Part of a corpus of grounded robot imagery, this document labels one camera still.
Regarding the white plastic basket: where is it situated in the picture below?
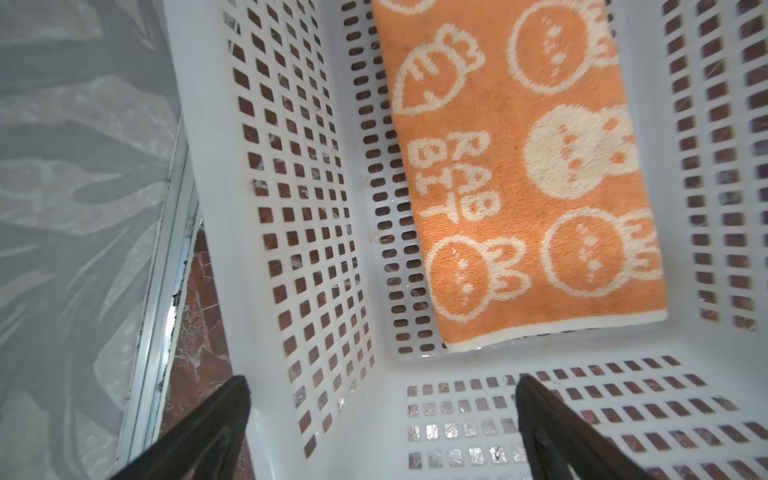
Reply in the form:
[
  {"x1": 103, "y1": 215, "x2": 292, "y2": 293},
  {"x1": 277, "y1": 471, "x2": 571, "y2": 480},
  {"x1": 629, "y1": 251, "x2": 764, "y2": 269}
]
[{"x1": 165, "y1": 1, "x2": 767, "y2": 479}]

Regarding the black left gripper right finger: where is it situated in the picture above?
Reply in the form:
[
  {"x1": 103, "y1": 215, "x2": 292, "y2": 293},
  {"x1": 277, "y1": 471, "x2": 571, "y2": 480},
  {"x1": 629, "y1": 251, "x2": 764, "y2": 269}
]
[{"x1": 515, "y1": 374, "x2": 650, "y2": 479}]

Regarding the orange bunny pattern towel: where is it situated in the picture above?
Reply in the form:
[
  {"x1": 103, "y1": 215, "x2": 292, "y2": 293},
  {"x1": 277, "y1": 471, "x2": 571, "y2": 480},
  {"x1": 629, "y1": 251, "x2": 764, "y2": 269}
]
[{"x1": 373, "y1": 1, "x2": 667, "y2": 352}]

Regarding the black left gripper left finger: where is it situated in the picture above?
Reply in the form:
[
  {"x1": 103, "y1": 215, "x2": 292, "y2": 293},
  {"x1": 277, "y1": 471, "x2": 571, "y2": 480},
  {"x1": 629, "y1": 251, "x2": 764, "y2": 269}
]
[{"x1": 114, "y1": 375, "x2": 251, "y2": 479}]

